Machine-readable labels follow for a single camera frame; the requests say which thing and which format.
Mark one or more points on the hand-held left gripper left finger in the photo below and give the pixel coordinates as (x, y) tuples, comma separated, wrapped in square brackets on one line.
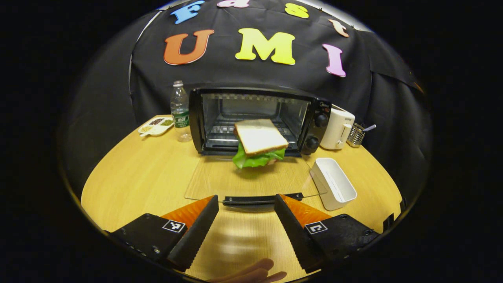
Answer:
[(196, 234)]

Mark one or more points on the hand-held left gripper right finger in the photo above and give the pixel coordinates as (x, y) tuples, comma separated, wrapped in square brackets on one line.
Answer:
[(294, 234)]

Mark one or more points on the lettuce sandwich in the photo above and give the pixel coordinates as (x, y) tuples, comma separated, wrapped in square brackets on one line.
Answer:
[(259, 135)]

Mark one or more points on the black electric oven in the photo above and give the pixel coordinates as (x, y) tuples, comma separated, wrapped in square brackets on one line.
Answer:
[(259, 91)]

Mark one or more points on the white rectangular tray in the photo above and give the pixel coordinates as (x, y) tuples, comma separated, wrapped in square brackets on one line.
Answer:
[(334, 184)]

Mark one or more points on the white toaster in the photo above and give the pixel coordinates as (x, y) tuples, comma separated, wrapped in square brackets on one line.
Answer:
[(334, 129)]

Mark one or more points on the white divided snack dish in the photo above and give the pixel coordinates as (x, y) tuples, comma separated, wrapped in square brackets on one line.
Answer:
[(157, 129)]

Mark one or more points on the clear plastic water bottle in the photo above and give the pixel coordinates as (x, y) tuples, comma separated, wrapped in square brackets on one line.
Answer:
[(180, 114)]

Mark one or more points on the grey metal utensil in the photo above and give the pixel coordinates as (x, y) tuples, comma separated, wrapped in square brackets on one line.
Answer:
[(370, 127)]

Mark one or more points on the black backdrop cloth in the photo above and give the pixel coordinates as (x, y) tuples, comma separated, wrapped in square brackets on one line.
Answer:
[(251, 74)]

